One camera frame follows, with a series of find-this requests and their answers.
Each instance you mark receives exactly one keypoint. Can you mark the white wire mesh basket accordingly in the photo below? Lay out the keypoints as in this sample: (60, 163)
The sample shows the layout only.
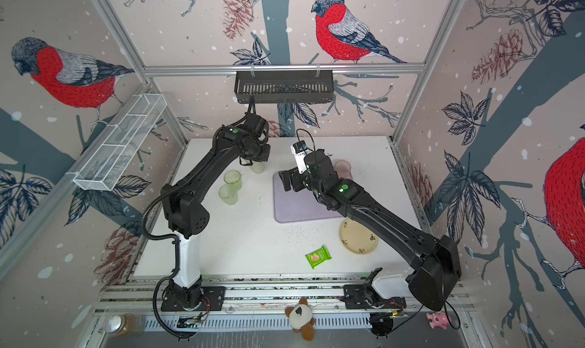
(123, 139)

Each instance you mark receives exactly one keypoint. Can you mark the green snack packet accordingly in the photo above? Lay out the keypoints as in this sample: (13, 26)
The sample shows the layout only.
(318, 257)

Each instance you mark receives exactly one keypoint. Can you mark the black wall basket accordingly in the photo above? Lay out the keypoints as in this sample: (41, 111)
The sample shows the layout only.
(285, 87)

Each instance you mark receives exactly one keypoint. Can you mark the light green short glass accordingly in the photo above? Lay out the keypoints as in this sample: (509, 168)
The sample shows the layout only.
(234, 178)

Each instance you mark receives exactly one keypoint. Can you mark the jar with silver lid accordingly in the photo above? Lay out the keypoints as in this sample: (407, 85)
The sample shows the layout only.
(125, 325)

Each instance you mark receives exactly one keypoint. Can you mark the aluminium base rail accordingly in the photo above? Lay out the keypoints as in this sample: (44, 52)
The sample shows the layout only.
(242, 295)

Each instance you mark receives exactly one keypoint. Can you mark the plush dog toy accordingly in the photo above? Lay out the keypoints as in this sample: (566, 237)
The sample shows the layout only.
(301, 320)

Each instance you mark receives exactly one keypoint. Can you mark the cream patterned plate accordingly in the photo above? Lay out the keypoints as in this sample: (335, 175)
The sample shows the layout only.
(357, 238)

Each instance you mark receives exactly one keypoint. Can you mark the light green textured glass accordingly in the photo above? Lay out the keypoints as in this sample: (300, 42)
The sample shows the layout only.
(228, 194)

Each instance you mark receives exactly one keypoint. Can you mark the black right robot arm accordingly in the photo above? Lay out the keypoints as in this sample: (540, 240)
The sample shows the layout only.
(435, 261)

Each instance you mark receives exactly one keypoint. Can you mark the pink textured glass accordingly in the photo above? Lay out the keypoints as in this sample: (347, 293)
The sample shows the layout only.
(343, 169)

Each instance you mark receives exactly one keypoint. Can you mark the pale green tall glass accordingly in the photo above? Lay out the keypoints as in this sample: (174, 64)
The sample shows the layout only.
(258, 167)

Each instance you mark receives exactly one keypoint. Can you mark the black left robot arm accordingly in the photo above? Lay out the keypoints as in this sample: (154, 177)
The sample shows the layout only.
(247, 139)

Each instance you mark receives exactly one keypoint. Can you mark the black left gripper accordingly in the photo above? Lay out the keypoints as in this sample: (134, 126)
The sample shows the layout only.
(266, 148)

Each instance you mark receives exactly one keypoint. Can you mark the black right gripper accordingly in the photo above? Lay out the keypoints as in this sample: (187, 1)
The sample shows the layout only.
(288, 175)

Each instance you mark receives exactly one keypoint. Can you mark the pink plush toy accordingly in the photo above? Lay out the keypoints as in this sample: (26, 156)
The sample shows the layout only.
(438, 320)

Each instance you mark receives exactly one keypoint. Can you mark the lilac plastic tray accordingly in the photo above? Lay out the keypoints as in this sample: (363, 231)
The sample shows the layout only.
(290, 206)

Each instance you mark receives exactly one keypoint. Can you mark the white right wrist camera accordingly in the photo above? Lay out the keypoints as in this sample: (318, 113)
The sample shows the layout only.
(300, 150)

